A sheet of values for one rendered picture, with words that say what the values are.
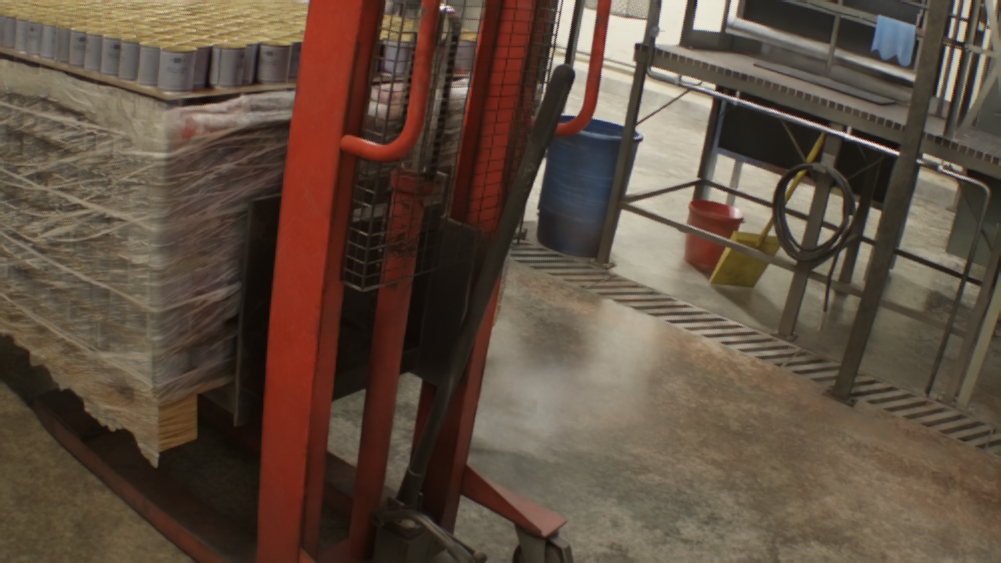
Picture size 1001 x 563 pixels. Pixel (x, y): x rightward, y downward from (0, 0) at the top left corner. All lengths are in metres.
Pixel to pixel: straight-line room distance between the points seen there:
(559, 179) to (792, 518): 2.39
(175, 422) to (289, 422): 0.23
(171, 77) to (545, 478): 1.74
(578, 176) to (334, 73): 3.21
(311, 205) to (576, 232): 3.23
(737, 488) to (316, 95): 1.97
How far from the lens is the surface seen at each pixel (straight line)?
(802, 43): 5.58
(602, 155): 4.75
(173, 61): 1.72
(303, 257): 1.75
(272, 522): 2.05
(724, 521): 2.95
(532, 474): 2.95
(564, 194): 4.83
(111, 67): 1.90
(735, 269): 4.90
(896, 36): 4.19
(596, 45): 1.98
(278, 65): 1.88
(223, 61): 1.80
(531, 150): 1.74
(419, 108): 1.54
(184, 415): 1.93
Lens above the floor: 1.50
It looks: 19 degrees down
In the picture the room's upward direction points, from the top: 10 degrees clockwise
